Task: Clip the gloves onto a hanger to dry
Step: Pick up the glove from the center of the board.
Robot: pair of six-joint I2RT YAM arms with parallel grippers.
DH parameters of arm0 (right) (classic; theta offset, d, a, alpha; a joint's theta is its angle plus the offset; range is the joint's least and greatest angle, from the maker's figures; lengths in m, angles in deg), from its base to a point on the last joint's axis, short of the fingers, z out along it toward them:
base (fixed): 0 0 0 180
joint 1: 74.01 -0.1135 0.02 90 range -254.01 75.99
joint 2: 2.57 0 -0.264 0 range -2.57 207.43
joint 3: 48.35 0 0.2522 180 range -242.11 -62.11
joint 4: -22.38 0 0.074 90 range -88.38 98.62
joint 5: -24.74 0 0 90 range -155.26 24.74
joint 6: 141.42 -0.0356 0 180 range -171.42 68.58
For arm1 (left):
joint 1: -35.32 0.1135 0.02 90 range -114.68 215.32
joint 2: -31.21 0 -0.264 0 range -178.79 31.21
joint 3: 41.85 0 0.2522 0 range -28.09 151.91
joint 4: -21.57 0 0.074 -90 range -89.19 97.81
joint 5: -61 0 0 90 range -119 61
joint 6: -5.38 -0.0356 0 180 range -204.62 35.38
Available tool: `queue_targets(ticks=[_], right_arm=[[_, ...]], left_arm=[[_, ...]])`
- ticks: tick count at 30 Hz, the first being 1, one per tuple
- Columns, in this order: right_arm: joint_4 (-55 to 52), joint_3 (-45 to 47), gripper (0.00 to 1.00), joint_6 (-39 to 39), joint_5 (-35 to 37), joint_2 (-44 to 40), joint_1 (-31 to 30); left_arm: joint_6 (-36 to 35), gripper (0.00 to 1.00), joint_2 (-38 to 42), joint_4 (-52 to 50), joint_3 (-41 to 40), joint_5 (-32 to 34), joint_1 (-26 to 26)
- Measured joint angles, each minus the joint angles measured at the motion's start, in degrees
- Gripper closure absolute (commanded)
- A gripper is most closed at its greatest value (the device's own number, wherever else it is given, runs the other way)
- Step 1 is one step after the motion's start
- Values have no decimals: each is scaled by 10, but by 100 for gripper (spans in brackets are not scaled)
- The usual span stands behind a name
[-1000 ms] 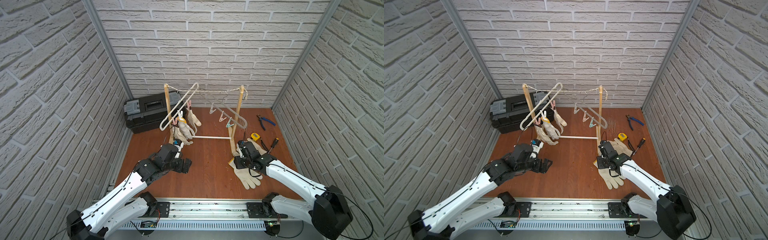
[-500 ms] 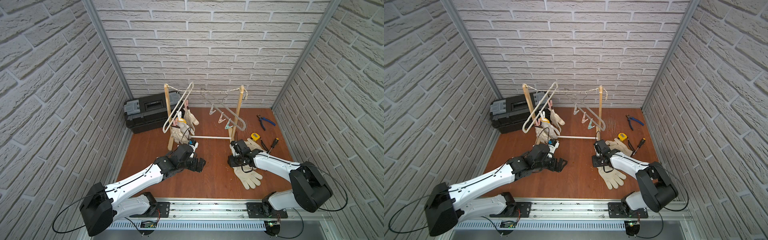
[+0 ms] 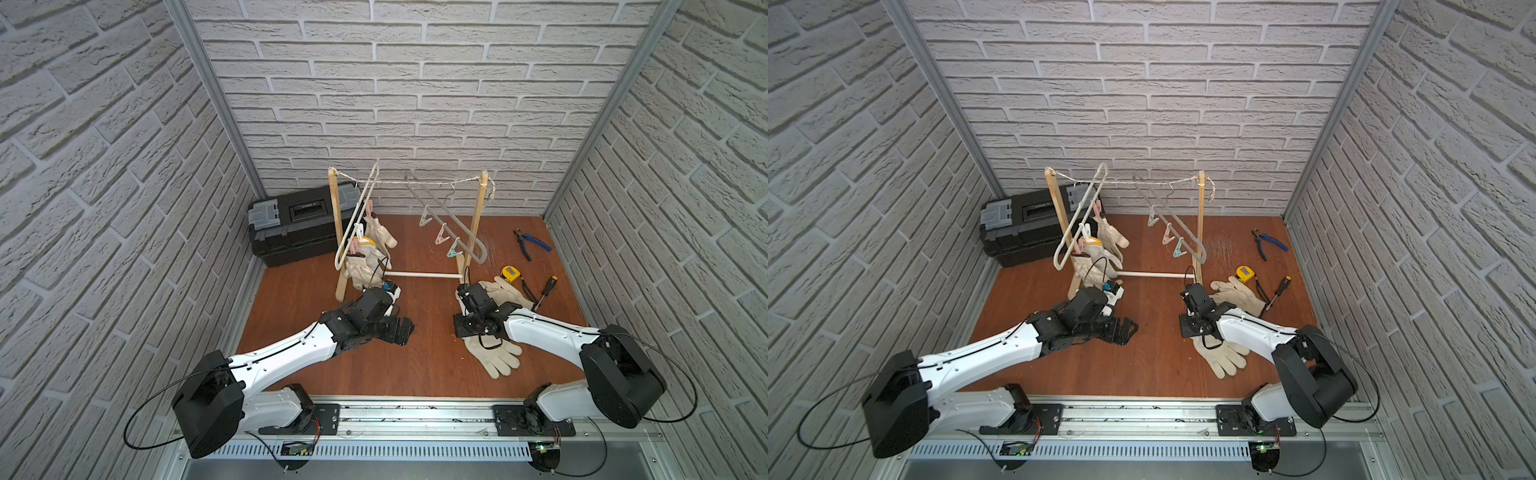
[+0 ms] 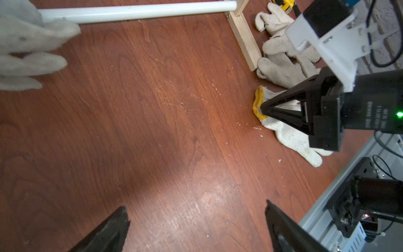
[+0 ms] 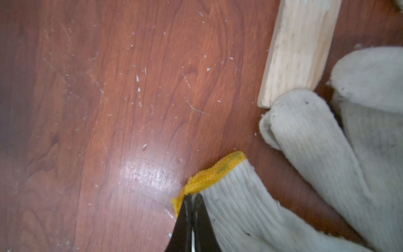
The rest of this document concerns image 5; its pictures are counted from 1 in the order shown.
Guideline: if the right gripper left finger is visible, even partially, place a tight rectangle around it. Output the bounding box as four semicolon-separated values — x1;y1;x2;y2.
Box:
165;194;193;252

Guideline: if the cream glove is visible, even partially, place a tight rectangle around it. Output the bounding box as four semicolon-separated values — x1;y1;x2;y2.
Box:
259;89;403;252
331;46;403;114
172;151;366;252

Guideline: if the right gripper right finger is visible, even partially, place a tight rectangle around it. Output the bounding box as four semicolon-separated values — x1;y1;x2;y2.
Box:
193;194;221;252

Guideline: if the wooden drying rack frame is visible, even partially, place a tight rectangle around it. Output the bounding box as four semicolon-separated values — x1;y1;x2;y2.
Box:
257;0;342;109

